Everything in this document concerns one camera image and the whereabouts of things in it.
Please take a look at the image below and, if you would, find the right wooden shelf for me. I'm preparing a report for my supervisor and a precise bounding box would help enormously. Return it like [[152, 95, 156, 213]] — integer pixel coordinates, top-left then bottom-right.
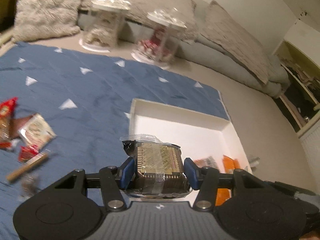
[[272, 41, 320, 138]]

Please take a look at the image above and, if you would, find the brown sachet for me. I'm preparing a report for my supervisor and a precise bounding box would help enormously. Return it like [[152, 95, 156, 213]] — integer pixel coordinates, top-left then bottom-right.
[[9, 115, 33, 139]]

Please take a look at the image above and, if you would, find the orange snack packet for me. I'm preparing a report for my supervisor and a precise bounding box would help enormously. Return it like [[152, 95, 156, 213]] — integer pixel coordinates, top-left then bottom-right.
[[215, 189, 231, 206], [222, 155, 241, 174]]

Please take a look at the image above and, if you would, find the brown stick snack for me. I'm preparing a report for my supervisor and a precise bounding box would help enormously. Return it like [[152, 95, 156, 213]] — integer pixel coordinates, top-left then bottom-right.
[[6, 152, 49, 183]]

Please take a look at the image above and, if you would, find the clear dark candy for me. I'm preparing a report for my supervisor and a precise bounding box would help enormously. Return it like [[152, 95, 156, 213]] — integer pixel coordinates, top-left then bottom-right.
[[21, 173, 40, 198]]

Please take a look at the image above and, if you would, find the white cardboard tray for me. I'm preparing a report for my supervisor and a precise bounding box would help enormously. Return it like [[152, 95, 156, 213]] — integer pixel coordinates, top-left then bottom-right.
[[128, 98, 253, 205]]

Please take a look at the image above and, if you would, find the red snack packet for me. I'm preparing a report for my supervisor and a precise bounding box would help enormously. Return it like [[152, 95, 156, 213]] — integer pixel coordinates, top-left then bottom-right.
[[0, 97, 18, 149]]

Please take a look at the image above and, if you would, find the grey textured pillow right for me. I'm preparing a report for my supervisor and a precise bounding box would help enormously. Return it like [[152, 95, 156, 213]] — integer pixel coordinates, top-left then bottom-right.
[[201, 0, 271, 84]]

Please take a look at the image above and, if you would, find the fluffy white pillow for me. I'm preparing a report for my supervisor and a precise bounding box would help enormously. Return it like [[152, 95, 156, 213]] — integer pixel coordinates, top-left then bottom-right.
[[13, 0, 82, 42]]

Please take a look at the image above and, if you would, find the blue quilted mat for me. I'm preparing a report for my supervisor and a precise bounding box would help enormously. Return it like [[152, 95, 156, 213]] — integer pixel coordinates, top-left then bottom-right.
[[0, 42, 231, 240]]

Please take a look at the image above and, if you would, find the white soup sachet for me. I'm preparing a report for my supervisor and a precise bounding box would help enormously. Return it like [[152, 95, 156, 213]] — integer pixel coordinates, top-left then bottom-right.
[[18, 113, 56, 150]]

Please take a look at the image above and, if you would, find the small red candy packet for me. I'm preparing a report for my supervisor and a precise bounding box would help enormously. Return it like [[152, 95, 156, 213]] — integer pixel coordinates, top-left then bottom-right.
[[18, 145, 39, 163]]

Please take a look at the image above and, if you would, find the person right hand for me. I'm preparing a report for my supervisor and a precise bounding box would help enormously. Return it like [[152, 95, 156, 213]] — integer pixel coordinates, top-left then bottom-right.
[[299, 231, 320, 240]]

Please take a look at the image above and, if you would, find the white doll display case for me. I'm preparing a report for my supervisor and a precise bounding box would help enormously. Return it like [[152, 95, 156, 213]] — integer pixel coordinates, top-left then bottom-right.
[[79, 0, 131, 53]]

